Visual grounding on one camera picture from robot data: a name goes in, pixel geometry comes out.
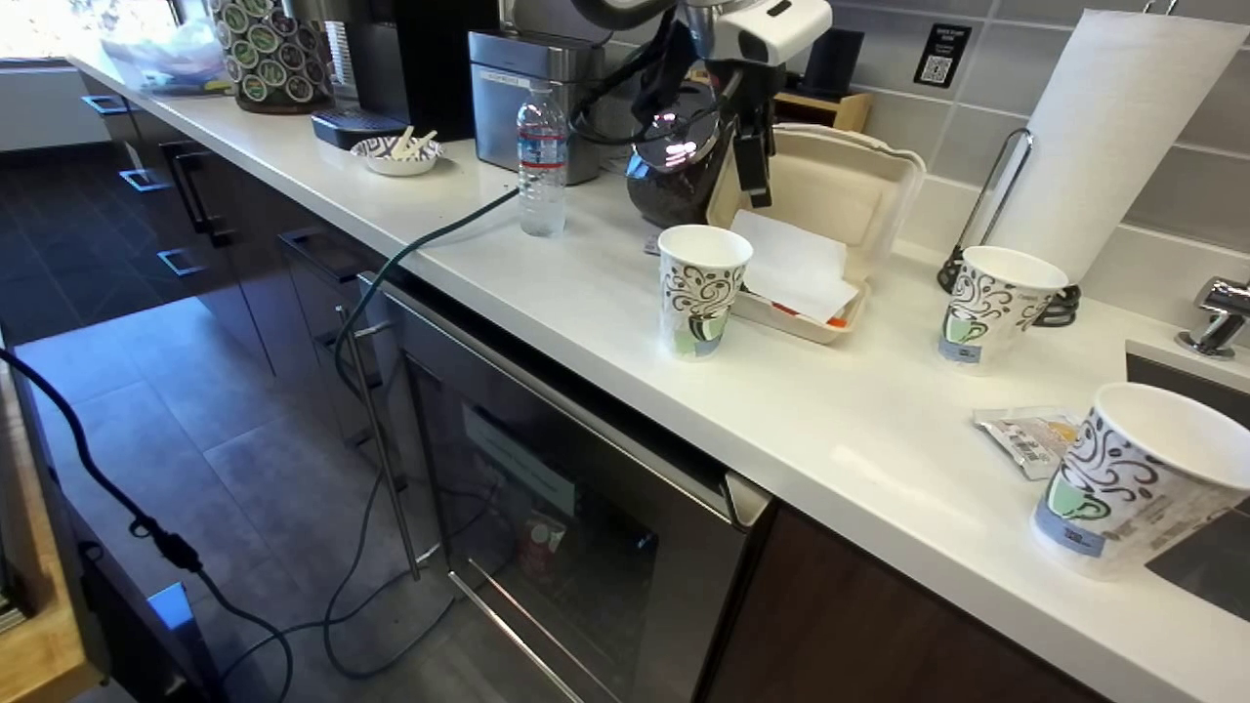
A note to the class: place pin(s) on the crumpled snack wrapper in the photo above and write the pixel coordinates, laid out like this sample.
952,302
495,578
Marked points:
1027,438

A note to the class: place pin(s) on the wooden tray shelf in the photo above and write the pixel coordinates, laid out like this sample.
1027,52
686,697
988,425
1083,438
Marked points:
829,111

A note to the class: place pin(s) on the chrome sink faucet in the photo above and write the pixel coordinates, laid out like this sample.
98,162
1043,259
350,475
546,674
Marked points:
1228,311

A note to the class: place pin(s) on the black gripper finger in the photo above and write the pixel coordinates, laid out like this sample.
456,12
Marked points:
754,146

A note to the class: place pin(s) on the beige clamshell takeout box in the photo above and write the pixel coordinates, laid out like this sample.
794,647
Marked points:
840,186

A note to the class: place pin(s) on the black wall label plate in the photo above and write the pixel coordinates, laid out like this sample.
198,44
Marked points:
943,55

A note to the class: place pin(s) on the patterned paper cup centre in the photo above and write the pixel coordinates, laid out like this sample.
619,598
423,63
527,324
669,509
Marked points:
699,273

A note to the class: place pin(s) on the coffee pod carousel rack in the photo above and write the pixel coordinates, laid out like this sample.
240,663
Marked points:
276,61

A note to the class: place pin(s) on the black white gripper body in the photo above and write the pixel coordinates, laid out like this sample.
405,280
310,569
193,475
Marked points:
753,42

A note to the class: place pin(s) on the black round coffee pot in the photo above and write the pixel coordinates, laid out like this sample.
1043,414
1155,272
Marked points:
672,164

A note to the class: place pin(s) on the white tissue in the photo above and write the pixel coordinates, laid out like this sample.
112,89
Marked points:
794,268

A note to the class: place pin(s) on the clear plastic bag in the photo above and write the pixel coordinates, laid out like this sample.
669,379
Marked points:
168,61

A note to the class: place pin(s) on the patterned paper cup back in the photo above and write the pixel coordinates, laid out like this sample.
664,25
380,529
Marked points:
995,302

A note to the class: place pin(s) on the blue patterned small plate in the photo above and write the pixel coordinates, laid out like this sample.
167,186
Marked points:
396,158

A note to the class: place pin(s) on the steel condiment bin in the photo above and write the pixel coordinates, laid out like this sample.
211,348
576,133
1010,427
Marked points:
510,68

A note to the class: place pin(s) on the stainless dishwasher front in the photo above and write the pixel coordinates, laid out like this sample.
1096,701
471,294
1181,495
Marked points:
593,535

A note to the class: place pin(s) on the patterned paper cup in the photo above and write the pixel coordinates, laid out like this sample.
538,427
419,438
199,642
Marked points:
699,273
995,302
1148,465

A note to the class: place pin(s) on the white paper towel roll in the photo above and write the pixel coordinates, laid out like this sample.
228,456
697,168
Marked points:
1113,104

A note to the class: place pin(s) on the black silver Keurig machine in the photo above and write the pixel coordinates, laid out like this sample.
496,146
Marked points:
409,68

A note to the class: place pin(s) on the black wire towel holder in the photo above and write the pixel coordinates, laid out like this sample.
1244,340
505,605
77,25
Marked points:
986,211

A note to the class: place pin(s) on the patterned paper cup near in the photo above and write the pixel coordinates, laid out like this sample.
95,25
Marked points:
1148,465

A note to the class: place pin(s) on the clear plastic water bottle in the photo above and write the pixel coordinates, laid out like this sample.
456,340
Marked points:
540,162

